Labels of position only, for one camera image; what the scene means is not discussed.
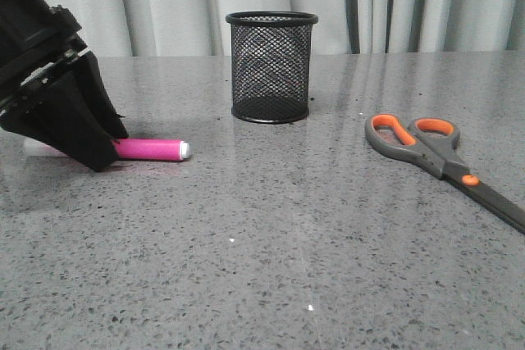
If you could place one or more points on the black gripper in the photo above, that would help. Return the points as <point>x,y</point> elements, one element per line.
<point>71,113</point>

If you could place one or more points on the pink highlighter pen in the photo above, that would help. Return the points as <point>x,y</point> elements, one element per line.
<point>127,149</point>

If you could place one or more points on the grey orange scissors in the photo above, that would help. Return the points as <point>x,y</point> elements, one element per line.
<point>430,144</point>

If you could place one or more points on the black mesh pen cup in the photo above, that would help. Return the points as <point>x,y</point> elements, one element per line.
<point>270,65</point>

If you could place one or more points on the grey curtain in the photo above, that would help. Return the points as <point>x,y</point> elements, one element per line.
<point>198,27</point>

